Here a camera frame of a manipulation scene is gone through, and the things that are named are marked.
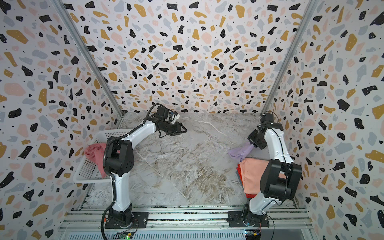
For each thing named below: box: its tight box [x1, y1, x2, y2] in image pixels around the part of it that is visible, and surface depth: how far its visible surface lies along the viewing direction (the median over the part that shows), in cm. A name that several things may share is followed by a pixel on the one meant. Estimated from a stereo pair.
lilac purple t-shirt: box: [227, 144, 254, 162], surface depth 83 cm
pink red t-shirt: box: [84, 142, 107, 179], surface depth 89 cm
